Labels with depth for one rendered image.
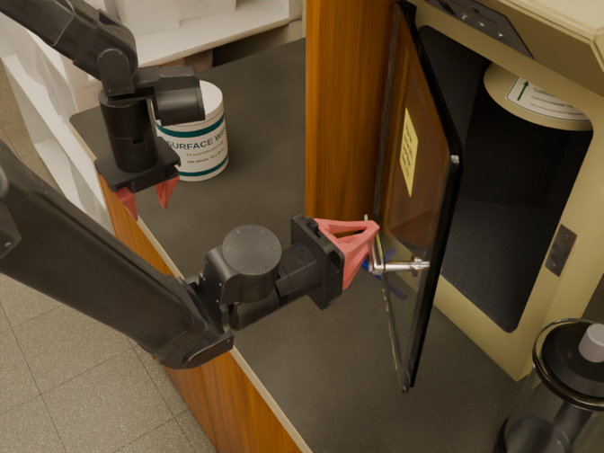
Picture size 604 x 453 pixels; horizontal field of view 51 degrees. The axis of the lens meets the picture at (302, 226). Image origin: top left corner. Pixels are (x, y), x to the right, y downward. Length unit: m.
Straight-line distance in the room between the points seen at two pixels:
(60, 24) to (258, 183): 0.56
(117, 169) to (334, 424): 0.45
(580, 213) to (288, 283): 0.32
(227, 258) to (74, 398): 1.57
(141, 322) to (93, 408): 1.54
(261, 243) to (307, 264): 0.09
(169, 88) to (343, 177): 0.33
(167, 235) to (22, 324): 1.28
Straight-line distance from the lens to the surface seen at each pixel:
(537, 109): 0.75
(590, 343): 0.70
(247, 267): 0.58
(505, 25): 0.62
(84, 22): 0.77
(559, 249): 0.78
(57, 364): 2.21
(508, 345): 0.94
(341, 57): 0.87
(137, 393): 2.07
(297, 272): 0.67
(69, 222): 0.41
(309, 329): 0.97
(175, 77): 0.81
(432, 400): 0.92
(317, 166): 0.95
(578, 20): 0.53
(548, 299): 0.83
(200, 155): 1.19
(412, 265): 0.71
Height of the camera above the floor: 1.72
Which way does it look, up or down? 44 degrees down
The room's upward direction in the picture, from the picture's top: straight up
